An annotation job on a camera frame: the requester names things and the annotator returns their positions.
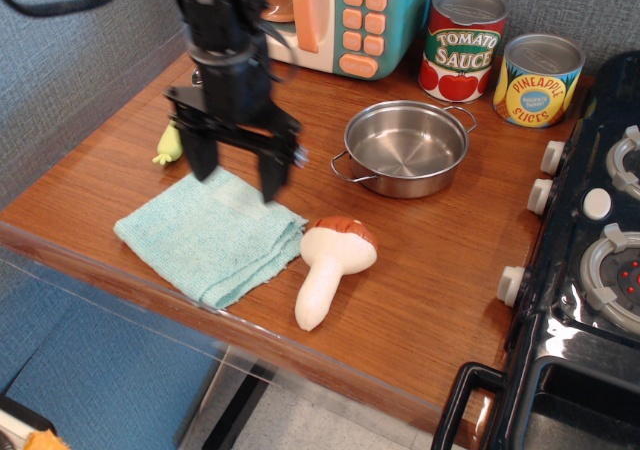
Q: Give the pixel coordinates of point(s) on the green handled metal spoon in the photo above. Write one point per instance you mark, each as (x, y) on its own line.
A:
(169, 148)

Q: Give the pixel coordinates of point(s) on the small steel pot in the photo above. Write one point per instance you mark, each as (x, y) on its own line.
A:
(405, 149)

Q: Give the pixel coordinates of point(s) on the white brown plush mushroom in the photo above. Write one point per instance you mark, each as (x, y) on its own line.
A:
(332, 247)

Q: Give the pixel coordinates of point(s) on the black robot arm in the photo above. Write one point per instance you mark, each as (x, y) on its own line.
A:
(226, 25)

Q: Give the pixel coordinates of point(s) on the toy teal microwave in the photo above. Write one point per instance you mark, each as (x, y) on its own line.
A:
(363, 39)

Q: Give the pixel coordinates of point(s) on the black toy stove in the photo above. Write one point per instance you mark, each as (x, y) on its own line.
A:
(571, 380)

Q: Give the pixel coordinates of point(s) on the orange fuzzy object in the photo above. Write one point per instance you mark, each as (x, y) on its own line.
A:
(44, 440)

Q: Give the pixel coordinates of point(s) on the tomato sauce can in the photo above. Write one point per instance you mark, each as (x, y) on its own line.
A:
(462, 39)

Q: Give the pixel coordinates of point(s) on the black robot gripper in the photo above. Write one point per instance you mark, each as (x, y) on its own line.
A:
(233, 105)

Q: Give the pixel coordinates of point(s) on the pineapple slices can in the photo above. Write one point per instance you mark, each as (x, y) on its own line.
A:
(538, 77)

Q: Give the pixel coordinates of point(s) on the light blue folded rag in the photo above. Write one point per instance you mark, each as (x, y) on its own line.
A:
(214, 240)

